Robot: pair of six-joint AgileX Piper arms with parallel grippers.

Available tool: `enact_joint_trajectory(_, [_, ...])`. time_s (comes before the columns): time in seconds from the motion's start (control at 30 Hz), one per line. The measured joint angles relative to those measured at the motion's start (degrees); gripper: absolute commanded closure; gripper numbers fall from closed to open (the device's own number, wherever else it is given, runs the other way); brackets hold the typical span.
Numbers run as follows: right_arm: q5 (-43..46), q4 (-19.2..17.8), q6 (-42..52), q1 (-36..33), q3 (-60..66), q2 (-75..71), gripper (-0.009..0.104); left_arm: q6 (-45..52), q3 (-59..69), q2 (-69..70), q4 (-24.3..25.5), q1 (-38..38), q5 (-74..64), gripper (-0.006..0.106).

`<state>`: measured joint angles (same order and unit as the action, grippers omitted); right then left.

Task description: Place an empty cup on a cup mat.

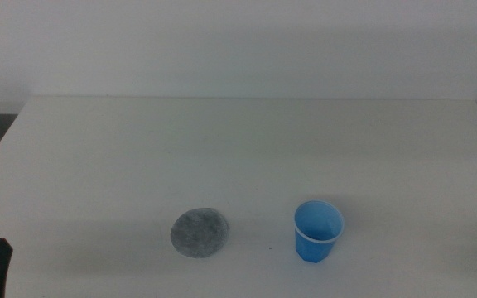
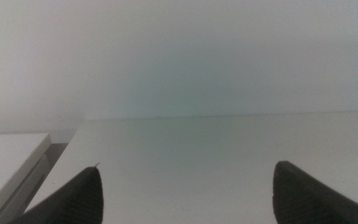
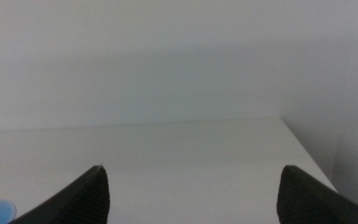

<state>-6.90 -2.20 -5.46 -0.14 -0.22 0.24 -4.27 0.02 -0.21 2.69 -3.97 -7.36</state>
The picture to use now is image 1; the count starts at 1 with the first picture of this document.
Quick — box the round grey felt cup mat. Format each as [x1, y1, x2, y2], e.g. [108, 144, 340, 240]
[170, 207, 230, 260]

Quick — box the blue plastic cup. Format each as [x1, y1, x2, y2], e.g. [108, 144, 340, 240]
[293, 199, 345, 264]

